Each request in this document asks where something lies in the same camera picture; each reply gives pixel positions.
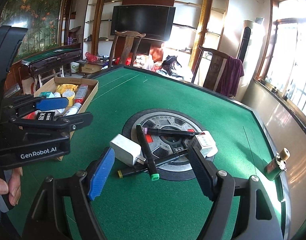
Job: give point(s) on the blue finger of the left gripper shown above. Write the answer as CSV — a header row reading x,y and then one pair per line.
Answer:
x,y
45,104

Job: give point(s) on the wooden chair with cloth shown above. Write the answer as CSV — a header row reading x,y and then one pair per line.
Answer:
x,y
214,68

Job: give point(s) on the black television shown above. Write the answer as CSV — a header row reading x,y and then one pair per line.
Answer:
x,y
155,21

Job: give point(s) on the cardboard tray box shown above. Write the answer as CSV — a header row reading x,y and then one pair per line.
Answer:
x,y
59,111

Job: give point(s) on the white air conditioner tower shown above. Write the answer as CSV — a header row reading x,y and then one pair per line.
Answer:
x,y
245,39

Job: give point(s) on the black foil pouch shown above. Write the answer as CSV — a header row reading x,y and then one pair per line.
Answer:
x,y
45,116

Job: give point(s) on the black marker green cap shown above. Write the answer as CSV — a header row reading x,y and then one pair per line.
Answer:
x,y
152,169

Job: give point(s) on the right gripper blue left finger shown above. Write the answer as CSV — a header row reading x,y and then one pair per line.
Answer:
x,y
97,173

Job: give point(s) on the yellow snack packet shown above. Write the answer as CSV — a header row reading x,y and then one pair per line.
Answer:
x,y
66,87

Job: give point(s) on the clear case red spool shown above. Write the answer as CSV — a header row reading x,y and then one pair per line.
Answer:
x,y
32,115

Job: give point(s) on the white power adapter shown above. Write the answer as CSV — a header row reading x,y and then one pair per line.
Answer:
x,y
127,151

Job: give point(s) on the white bottle red cap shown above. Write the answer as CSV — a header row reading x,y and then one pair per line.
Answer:
x,y
205,143

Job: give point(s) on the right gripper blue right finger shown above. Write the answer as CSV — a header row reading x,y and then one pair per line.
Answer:
x,y
205,172

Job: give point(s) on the person left hand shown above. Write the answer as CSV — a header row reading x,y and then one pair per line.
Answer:
x,y
12,188

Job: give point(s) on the yellow round container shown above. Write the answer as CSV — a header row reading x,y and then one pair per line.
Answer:
x,y
70,97

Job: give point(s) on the flower wall painting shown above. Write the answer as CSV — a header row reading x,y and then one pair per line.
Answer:
x,y
39,17

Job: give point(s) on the green tin with cork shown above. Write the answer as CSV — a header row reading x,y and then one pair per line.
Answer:
x,y
277,165

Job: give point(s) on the teal cartoon tissue pack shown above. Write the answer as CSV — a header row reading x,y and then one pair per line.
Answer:
x,y
49,95

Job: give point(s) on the wooden chair left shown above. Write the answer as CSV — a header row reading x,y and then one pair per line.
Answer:
x,y
132,41

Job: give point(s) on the purple cloth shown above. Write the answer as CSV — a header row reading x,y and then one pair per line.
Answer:
x,y
230,78

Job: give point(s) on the round table centre panel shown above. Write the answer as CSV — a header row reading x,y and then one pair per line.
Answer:
x,y
169,151

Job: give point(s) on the grey red carton box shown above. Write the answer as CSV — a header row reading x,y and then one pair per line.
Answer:
x,y
81,94

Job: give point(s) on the white pill bottle red label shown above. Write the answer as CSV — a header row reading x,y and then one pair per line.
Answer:
x,y
73,110

